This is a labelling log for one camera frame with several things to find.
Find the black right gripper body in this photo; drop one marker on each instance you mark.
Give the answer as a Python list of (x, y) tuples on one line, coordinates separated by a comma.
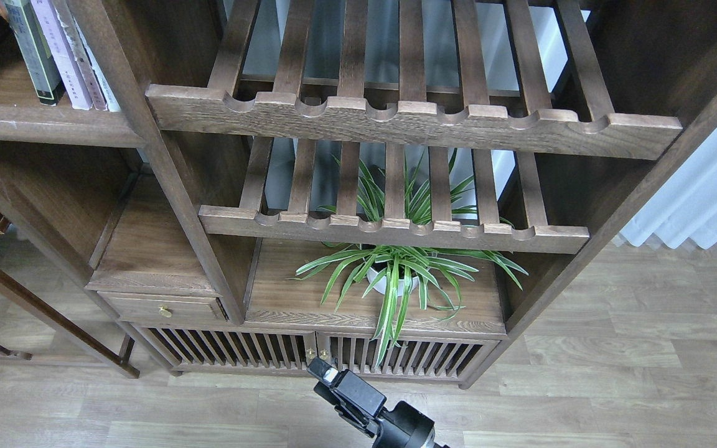
[(357, 402)]

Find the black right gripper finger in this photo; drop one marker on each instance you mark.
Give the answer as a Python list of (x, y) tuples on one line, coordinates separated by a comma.
[(327, 376)]

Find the pale lilac white book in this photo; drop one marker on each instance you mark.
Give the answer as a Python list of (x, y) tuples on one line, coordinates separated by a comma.
[(72, 78)]

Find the yellow grey thick book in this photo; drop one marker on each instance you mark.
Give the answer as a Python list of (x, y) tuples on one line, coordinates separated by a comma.
[(35, 51)]

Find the white standing book on shelf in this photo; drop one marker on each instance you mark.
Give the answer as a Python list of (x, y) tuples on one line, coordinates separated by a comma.
[(98, 88)]

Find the green spider plant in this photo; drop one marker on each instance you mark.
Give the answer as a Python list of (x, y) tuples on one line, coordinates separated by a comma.
[(398, 272)]

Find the brass drawer knob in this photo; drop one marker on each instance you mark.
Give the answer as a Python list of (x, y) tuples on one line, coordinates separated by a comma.
[(164, 311)]

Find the dark wooden bookshelf unit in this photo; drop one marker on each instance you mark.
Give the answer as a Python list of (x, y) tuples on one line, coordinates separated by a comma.
[(236, 153)]

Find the dark wooden side furniture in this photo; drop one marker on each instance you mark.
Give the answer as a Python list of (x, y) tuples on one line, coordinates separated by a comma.
[(46, 319)]

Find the white curtain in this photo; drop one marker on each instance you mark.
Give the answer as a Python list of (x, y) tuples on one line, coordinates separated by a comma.
[(685, 208)]

